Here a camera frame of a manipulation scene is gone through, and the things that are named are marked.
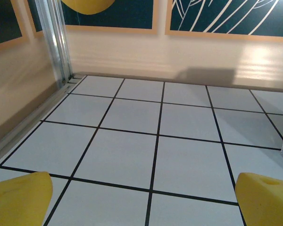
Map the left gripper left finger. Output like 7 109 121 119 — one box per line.
0 171 53 226

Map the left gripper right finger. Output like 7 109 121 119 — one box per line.
234 172 283 226

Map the orange circle leaf art panel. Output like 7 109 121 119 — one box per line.
164 0 283 43

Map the aluminium frame post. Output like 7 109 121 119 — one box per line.
34 0 74 88

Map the peach circle wall art panel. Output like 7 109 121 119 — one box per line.
25 0 45 39

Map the yellow oval wall art panel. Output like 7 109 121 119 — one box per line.
60 0 159 35

